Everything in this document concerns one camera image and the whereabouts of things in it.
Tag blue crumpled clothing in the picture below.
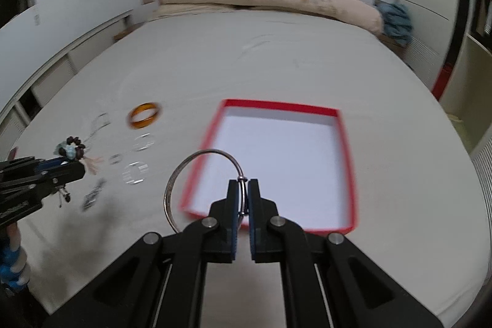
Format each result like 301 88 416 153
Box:
375 2 414 47

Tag twisted silver bangle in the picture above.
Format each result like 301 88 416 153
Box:
132 133 155 152

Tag cream pillow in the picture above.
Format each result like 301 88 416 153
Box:
149 3 235 21

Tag white low cabinet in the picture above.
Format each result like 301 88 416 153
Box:
1 10 133 159

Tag amber orange bangle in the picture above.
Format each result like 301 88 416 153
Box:
127 102 162 129

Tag dark beaded tassel bracelet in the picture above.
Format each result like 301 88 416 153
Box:
53 136 105 203

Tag red jewelry box tray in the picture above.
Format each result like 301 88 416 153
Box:
201 99 358 235

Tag wooden nightstand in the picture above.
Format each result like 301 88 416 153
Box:
113 24 141 42

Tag open silver cuff ring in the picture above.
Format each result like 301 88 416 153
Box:
121 160 150 186

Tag white bed sheet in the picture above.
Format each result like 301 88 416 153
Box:
18 11 490 326

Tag silver pearl necklace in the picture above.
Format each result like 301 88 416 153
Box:
81 111 113 147

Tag silver chain bracelet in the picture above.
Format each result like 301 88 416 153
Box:
80 177 108 212

